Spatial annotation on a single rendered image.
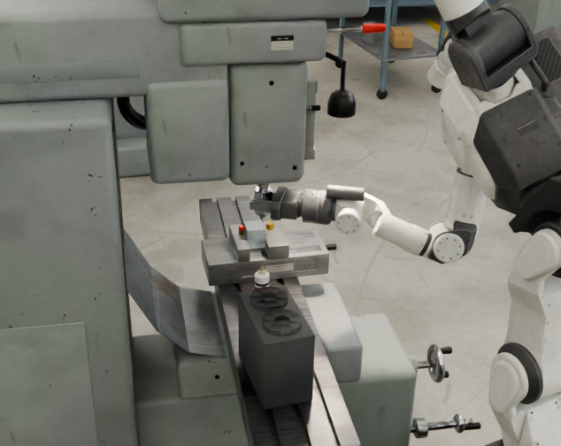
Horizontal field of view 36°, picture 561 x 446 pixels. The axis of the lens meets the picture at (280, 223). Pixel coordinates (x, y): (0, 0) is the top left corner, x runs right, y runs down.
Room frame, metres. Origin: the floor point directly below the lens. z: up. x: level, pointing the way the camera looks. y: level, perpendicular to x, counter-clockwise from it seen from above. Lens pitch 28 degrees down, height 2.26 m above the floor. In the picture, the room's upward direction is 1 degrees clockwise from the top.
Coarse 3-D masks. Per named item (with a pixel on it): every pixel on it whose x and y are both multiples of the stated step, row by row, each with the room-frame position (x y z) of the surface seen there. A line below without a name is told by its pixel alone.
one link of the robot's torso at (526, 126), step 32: (544, 32) 1.88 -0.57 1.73; (544, 64) 1.82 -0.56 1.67; (448, 96) 1.79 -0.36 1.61; (480, 96) 1.75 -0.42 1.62; (512, 96) 1.74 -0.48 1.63; (544, 96) 1.76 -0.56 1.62; (448, 128) 1.82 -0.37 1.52; (480, 128) 1.72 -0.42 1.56; (512, 128) 1.70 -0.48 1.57; (544, 128) 1.69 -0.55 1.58; (480, 160) 1.71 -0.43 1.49; (512, 160) 1.66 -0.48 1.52; (544, 160) 1.65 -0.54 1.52; (512, 192) 1.66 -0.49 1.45
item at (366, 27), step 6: (366, 24) 1.98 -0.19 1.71; (372, 24) 1.98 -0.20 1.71; (378, 24) 1.98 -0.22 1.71; (384, 24) 1.98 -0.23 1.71; (330, 30) 1.96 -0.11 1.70; (336, 30) 1.96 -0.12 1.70; (342, 30) 1.96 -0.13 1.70; (348, 30) 1.97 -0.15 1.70; (354, 30) 1.97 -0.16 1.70; (360, 30) 1.97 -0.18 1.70; (366, 30) 1.97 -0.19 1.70; (372, 30) 1.97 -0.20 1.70; (378, 30) 1.97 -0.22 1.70; (384, 30) 1.98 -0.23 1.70
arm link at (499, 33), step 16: (464, 16) 1.71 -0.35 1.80; (480, 16) 1.74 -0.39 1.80; (496, 16) 1.75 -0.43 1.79; (512, 16) 1.74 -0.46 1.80; (464, 32) 1.74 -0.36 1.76; (480, 32) 1.72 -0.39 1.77; (496, 32) 1.72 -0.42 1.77; (512, 32) 1.72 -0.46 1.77; (480, 48) 1.70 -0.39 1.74; (496, 48) 1.70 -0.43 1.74; (512, 48) 1.72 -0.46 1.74; (496, 64) 1.71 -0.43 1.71
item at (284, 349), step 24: (264, 288) 1.76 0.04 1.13; (240, 312) 1.75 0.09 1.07; (264, 312) 1.68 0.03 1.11; (288, 312) 1.66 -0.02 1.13; (240, 336) 1.75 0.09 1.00; (264, 336) 1.58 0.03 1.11; (288, 336) 1.59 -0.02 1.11; (312, 336) 1.59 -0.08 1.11; (264, 360) 1.56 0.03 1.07; (288, 360) 1.57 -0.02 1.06; (312, 360) 1.59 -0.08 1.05; (264, 384) 1.56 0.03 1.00; (288, 384) 1.57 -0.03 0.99; (312, 384) 1.59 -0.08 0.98; (264, 408) 1.56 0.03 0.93
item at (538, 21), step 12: (504, 0) 6.48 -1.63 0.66; (516, 0) 6.33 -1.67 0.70; (528, 0) 6.17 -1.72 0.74; (540, 0) 6.04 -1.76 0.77; (552, 0) 6.07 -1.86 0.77; (528, 12) 6.15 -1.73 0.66; (540, 12) 6.05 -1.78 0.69; (552, 12) 6.07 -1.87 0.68; (540, 24) 6.05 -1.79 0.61; (552, 24) 6.08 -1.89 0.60
